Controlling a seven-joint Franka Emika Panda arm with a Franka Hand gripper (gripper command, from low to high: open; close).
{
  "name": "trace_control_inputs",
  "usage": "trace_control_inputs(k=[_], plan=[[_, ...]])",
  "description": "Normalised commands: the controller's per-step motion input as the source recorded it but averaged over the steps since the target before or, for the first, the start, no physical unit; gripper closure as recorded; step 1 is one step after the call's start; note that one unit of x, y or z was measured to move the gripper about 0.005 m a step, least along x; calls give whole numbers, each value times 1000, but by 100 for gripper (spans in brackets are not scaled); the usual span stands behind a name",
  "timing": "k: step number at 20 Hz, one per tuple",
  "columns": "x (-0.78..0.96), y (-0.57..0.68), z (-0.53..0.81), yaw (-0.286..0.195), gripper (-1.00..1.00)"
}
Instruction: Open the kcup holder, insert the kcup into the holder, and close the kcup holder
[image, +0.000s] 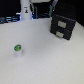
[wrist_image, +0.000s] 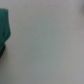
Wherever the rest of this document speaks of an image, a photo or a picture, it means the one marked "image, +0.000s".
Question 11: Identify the black kcup holder drawer box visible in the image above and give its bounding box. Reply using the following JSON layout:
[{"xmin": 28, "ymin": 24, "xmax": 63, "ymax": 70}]
[{"xmin": 49, "ymin": 3, "xmax": 77, "ymax": 42}]

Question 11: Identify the black monitor left background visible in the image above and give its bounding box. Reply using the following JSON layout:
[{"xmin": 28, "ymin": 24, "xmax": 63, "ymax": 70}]
[{"xmin": 0, "ymin": 0, "xmax": 21, "ymax": 23}]

